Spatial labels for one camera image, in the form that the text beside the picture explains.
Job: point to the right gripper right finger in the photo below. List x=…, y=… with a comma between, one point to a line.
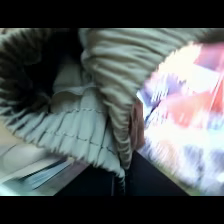
x=150, y=180

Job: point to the pale green sweatshirt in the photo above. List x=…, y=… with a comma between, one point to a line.
x=83, y=126

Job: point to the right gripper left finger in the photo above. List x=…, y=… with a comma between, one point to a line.
x=96, y=183

